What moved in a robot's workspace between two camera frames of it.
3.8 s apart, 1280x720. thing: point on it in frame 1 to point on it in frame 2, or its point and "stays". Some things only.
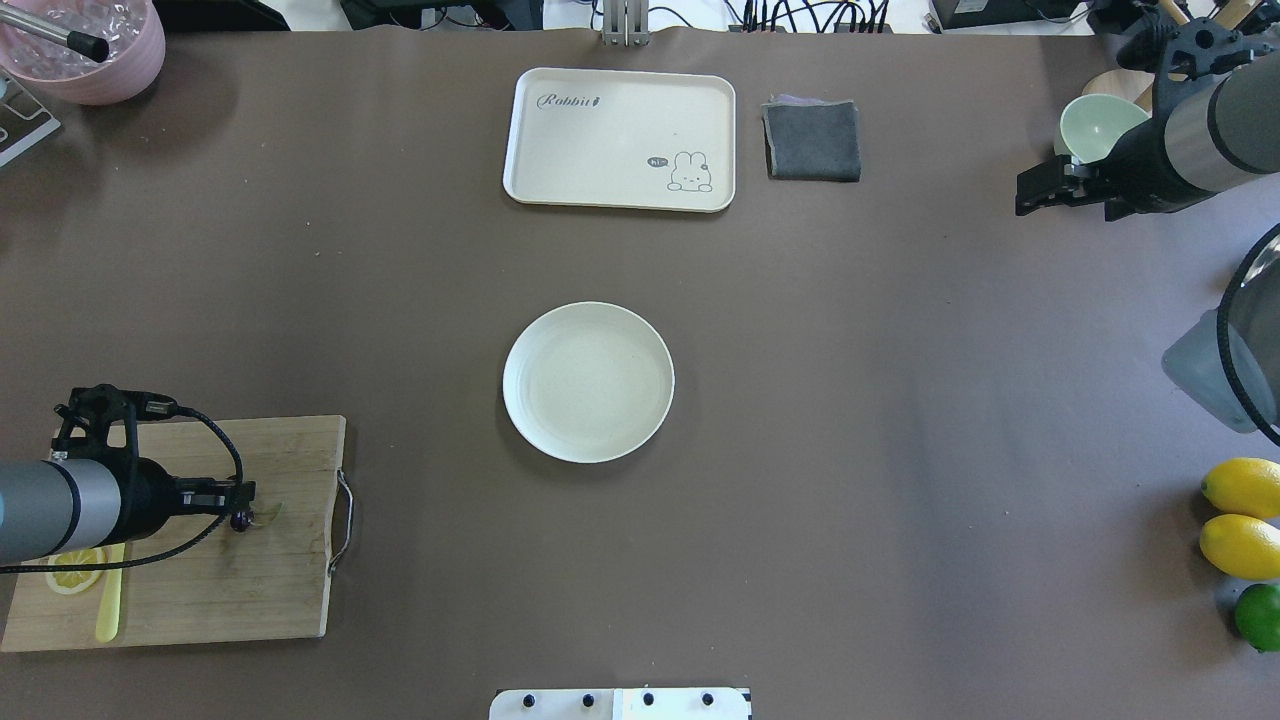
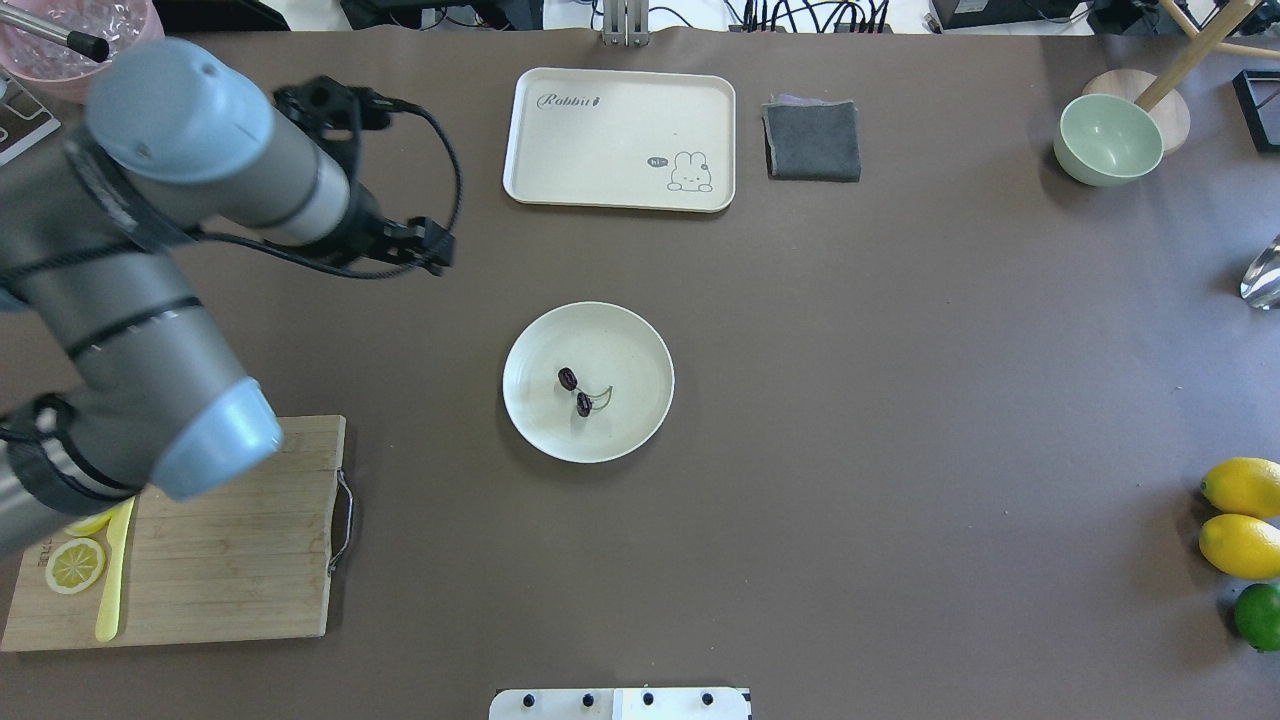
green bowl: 1091,124 stays
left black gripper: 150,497 to 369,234
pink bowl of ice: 133,29 stays
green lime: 1257,616 stays
